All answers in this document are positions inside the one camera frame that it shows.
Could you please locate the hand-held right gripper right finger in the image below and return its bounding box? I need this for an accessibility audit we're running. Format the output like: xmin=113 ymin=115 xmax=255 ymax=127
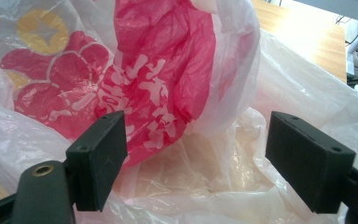
xmin=264 ymin=110 xmax=357 ymax=216

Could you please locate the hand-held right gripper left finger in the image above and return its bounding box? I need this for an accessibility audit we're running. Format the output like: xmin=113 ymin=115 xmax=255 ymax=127
xmin=65 ymin=109 xmax=129 ymax=213

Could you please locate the white plastic bag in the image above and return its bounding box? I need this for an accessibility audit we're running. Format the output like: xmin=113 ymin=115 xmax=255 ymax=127
xmin=0 ymin=0 xmax=358 ymax=224

